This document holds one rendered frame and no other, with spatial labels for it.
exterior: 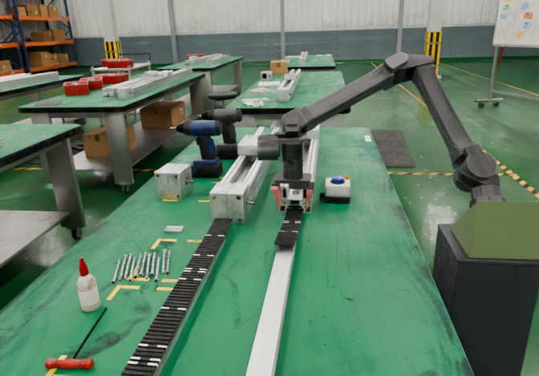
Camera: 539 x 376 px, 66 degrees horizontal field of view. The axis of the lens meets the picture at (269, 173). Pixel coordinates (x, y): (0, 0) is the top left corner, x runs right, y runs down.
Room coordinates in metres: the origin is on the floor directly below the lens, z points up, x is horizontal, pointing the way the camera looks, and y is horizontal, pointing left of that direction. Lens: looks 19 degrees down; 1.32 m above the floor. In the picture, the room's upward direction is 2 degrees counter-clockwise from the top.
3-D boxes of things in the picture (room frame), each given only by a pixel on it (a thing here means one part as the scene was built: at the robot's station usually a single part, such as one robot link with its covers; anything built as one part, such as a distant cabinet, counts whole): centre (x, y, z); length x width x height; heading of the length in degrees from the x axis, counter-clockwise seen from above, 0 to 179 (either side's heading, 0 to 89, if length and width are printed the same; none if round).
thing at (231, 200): (1.15, 0.11, 0.83); 0.12 x 0.09 x 0.10; 81
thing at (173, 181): (1.35, 0.32, 0.83); 0.11 x 0.10 x 0.10; 77
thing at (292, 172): (1.12, -0.07, 0.93); 0.10 x 0.07 x 0.07; 81
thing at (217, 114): (1.78, 0.21, 0.89); 0.20 x 0.08 x 0.22; 83
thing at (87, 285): (0.73, 0.38, 0.84); 0.04 x 0.04 x 0.12
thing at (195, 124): (1.55, 0.28, 0.89); 0.20 x 0.08 x 0.22; 83
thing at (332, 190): (1.27, -0.21, 0.81); 0.10 x 0.08 x 0.06; 81
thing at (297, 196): (1.56, -0.14, 0.82); 0.80 x 0.10 x 0.09; 171
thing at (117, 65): (6.21, 2.06, 0.50); 1.03 x 0.55 x 1.01; 177
